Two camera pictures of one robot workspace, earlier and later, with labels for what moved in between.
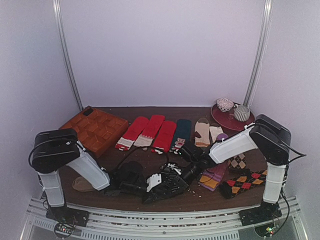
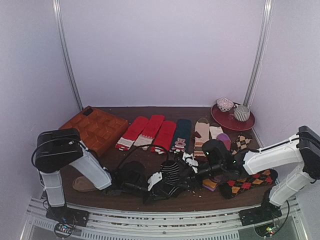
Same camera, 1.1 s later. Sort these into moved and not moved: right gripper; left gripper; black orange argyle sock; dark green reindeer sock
Moved: right gripper
Not moved: black orange argyle sock; left gripper; dark green reindeer sock
